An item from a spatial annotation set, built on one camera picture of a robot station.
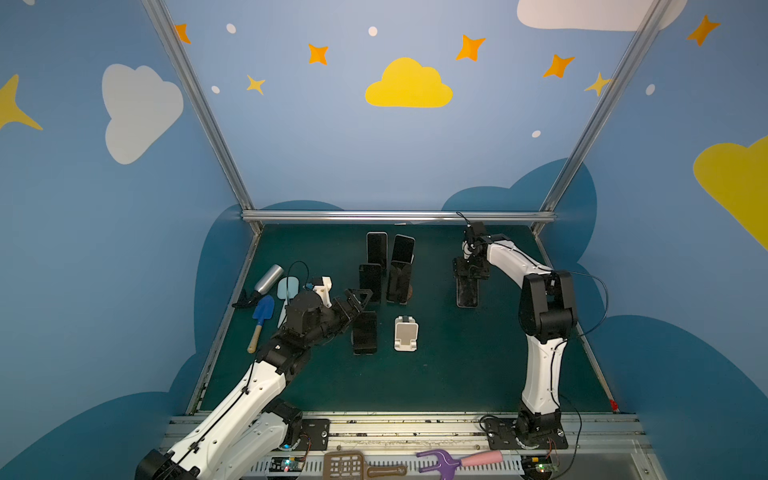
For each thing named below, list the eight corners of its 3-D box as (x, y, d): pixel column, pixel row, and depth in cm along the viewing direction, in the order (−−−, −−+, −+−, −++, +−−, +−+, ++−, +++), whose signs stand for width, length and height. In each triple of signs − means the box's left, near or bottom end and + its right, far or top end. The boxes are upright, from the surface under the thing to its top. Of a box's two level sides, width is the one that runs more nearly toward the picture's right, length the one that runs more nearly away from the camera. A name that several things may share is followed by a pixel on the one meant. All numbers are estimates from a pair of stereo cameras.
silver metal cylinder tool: (235, 306, 99) (231, 301, 97) (276, 268, 110) (273, 262, 108) (244, 312, 98) (240, 307, 95) (284, 272, 109) (282, 266, 106)
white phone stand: (394, 351, 91) (395, 340, 85) (394, 320, 98) (394, 308, 92) (417, 351, 91) (419, 341, 85) (415, 320, 98) (417, 309, 92)
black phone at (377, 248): (367, 276, 111) (365, 247, 99) (368, 260, 116) (366, 231, 103) (386, 276, 111) (387, 247, 99) (386, 260, 116) (387, 231, 104)
